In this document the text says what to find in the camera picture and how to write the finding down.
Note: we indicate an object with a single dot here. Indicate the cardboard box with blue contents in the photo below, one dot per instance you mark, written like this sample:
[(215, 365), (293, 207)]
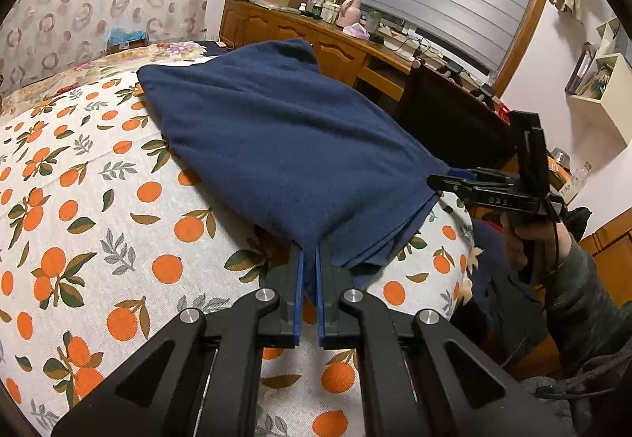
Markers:
[(127, 41)]

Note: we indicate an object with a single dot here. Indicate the navy t-shirt with orange print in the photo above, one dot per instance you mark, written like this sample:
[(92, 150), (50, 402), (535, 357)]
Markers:
[(276, 131)]

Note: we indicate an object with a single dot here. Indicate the person's right hand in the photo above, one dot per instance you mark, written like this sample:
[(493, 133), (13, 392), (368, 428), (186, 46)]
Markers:
[(516, 244)]

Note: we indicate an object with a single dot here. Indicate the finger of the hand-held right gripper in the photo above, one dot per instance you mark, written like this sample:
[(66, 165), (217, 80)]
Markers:
[(481, 174), (474, 195)]

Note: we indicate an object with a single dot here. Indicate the white wall shelf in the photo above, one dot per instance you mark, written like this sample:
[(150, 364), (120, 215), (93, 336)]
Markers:
[(607, 111)]

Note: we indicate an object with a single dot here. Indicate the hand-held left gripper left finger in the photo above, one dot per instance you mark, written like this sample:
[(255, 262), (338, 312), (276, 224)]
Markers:
[(297, 298)]

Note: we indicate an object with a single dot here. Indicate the dark cloth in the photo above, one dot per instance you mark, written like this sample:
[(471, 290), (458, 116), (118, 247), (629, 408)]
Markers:
[(493, 308)]

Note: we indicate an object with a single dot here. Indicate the navy cloth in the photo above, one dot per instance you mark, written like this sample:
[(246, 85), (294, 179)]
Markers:
[(217, 51)]

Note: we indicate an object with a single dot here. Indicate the person's right forearm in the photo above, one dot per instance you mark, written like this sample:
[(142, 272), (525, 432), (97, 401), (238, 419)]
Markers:
[(587, 298)]

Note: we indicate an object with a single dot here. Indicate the floral blanket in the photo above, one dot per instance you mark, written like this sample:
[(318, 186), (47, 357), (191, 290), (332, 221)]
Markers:
[(74, 71)]

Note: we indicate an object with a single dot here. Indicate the pink kettle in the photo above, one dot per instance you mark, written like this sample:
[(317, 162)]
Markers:
[(348, 12)]

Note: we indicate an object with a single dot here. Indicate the white bed sheet, orange fruit print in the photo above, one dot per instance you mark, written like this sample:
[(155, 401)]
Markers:
[(98, 219)]

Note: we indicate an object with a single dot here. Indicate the wooden cabinet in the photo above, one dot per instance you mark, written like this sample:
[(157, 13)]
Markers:
[(296, 29)]

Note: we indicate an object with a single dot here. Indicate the pink tissue pack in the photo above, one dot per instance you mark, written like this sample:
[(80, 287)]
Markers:
[(357, 31)]

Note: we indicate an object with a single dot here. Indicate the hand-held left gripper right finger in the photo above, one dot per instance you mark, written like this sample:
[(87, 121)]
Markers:
[(320, 303)]

